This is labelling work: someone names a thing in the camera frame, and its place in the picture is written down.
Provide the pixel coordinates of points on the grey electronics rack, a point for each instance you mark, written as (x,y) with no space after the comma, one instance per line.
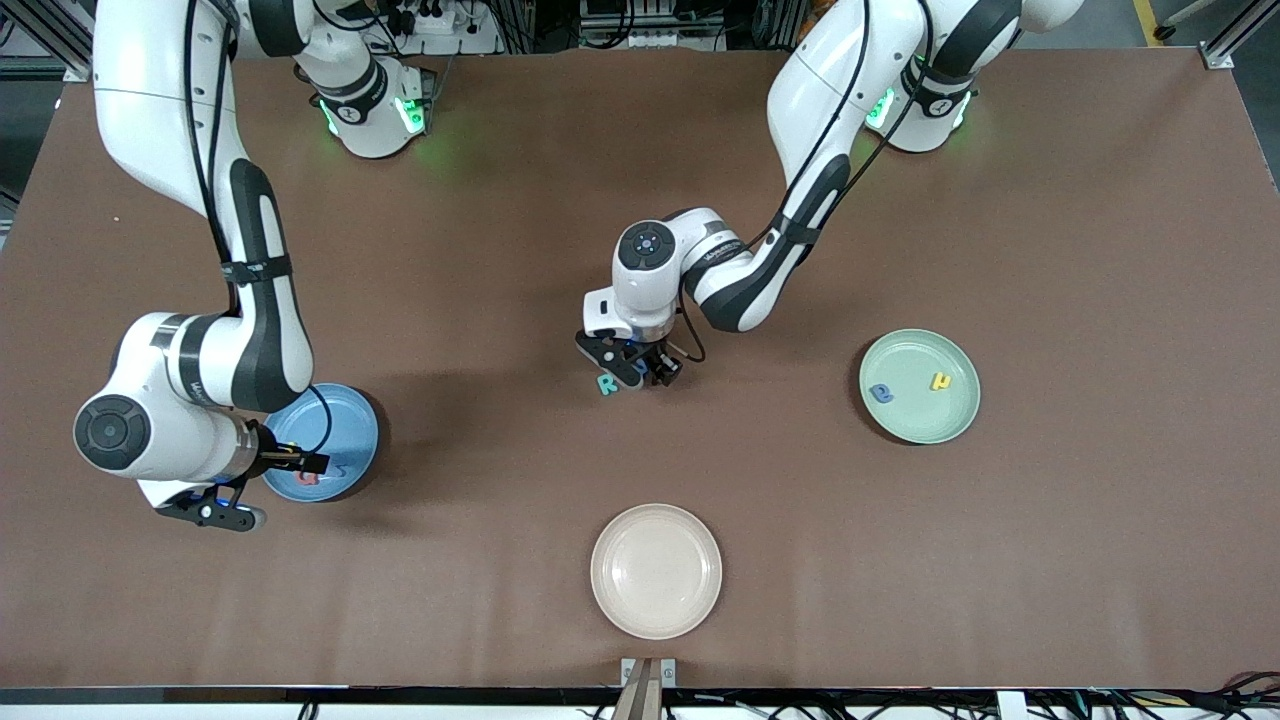
(650,20)

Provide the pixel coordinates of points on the white power strip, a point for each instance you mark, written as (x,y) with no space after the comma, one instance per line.
(440,20)

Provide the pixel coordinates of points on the pink foam letter Q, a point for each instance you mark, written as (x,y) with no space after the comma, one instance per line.
(303,478)

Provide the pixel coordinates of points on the blue plate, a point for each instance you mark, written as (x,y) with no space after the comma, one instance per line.
(350,420)

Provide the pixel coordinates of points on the brown table mat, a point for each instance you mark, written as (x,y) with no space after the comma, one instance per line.
(1100,550)

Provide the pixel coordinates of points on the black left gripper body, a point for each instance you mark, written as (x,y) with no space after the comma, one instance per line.
(658,360)

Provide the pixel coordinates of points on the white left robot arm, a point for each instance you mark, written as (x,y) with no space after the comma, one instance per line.
(830,90)

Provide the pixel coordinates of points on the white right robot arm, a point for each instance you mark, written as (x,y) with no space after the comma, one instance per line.
(160,90)

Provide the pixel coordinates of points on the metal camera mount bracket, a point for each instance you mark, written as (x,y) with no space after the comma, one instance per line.
(648,690)

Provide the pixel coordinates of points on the teal foam letter R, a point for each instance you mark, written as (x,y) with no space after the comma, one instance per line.
(604,385)

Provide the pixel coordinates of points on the green plate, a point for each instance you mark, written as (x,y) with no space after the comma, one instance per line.
(920,420)

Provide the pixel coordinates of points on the blue foam letter e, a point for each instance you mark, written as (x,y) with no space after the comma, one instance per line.
(876,396)

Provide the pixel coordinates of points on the beige plate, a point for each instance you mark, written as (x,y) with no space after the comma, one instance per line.
(655,570)

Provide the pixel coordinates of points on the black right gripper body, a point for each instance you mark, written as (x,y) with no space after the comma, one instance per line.
(272,457)

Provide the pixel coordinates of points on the blue foam letter m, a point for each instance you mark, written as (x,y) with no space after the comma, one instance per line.
(638,374)

